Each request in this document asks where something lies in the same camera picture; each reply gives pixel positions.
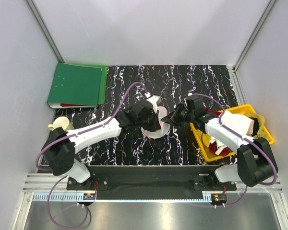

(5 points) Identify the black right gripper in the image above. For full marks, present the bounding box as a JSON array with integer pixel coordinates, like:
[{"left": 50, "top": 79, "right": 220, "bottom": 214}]
[{"left": 162, "top": 103, "right": 195, "bottom": 128}]

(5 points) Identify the white pink mesh laundry bag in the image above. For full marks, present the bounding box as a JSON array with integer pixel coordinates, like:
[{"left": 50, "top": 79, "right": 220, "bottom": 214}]
[{"left": 141, "top": 106, "right": 170, "bottom": 139}]

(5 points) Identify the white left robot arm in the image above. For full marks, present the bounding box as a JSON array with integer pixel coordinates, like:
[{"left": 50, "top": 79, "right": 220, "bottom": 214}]
[{"left": 41, "top": 96, "right": 161, "bottom": 190}]

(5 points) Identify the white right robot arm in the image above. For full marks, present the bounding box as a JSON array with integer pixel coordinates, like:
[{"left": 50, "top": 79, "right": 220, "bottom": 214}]
[{"left": 162, "top": 93, "right": 278, "bottom": 190}]

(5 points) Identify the white garment in bin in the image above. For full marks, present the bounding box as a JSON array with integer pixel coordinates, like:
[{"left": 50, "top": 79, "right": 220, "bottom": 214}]
[{"left": 205, "top": 111, "right": 254, "bottom": 153}]

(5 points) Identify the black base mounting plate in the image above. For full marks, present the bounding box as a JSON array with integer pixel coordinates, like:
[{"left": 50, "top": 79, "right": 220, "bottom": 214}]
[{"left": 67, "top": 165, "right": 237, "bottom": 202}]

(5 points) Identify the yellow plastic bin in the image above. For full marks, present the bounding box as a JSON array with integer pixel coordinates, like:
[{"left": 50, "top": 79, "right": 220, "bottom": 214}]
[{"left": 190, "top": 104, "right": 275, "bottom": 162}]

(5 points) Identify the red folder under binder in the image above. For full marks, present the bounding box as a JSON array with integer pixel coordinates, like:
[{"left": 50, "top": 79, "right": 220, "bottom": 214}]
[{"left": 60, "top": 103, "right": 101, "bottom": 108}]

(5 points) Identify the cream yellow mug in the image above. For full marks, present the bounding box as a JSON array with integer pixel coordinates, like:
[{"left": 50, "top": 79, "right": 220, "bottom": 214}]
[{"left": 48, "top": 116, "right": 74, "bottom": 131}]

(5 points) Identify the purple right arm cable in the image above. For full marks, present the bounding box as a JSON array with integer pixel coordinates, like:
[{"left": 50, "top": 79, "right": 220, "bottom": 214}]
[{"left": 192, "top": 93, "right": 278, "bottom": 209}]

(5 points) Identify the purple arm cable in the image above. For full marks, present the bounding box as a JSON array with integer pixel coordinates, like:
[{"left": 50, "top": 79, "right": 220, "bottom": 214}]
[
  {"left": 192, "top": 93, "right": 278, "bottom": 209},
  {"left": 35, "top": 82, "right": 151, "bottom": 227}
]

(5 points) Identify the green ring binder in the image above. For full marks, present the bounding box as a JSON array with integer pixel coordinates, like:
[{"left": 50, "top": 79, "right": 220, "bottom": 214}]
[{"left": 47, "top": 63, "right": 108, "bottom": 109}]

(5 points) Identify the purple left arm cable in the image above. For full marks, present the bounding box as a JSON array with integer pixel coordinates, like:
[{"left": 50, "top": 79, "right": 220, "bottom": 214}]
[{"left": 35, "top": 82, "right": 151, "bottom": 227}]

